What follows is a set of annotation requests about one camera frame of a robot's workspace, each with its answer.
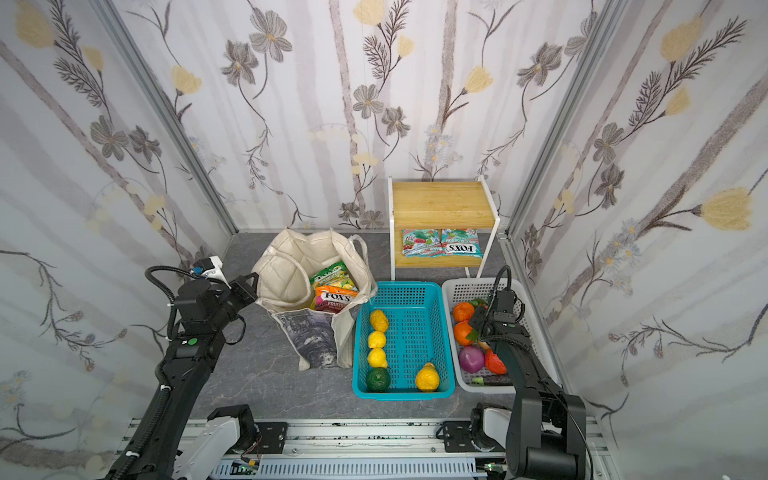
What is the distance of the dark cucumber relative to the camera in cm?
81

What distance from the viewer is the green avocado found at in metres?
0.80

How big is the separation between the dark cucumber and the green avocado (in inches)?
9.9
